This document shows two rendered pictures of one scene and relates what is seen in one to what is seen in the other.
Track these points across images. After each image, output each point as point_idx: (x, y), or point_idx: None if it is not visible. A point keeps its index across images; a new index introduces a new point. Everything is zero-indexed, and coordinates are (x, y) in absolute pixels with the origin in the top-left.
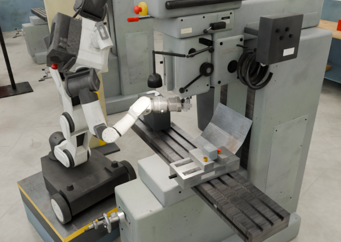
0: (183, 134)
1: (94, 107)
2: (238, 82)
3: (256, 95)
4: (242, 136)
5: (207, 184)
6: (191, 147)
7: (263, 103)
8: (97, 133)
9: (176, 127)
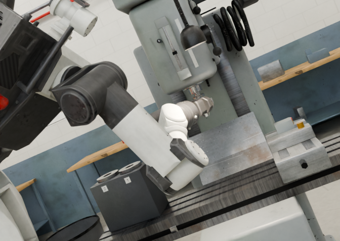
0: (197, 189)
1: (146, 112)
2: (203, 85)
3: (238, 76)
4: (258, 136)
5: (330, 153)
6: (235, 179)
7: (252, 77)
8: (186, 151)
9: (172, 198)
